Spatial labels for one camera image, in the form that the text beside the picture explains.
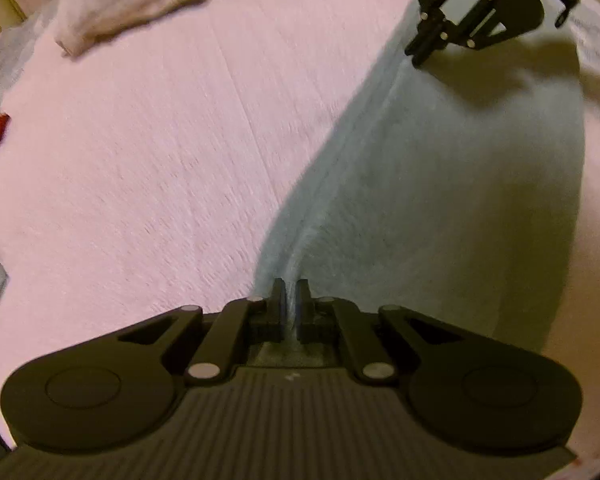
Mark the light blue garment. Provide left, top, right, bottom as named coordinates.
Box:
left=252, top=0, right=588, bottom=361

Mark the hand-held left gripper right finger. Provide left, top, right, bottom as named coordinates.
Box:
left=295, top=277, right=463, bottom=386

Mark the pale blue-grey cloth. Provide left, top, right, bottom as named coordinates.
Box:
left=0, top=10, right=61, bottom=111

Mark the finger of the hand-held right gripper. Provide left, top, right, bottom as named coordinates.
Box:
left=442, top=0, right=512, bottom=52
left=404, top=0, right=465, bottom=68

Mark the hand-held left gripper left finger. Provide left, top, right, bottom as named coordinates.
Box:
left=117, top=277, right=288, bottom=386

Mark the printed white paper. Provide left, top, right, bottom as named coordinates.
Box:
left=567, top=0, right=600, bottom=78

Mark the bed sheet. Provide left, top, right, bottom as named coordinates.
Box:
left=0, top=0, right=600, bottom=466

